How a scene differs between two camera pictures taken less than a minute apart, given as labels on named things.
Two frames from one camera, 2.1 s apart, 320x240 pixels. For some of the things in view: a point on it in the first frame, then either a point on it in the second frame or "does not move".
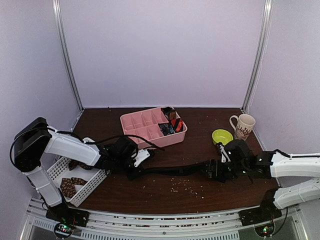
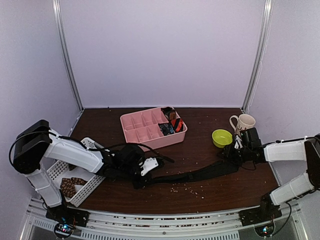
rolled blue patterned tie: (166, 128) does not move
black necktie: (174, 171) -> (213, 170)
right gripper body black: (223, 173) -> (236, 157)
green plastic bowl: (221, 136) does not move
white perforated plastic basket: (94, 177) does not move
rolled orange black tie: (178, 124) does not move
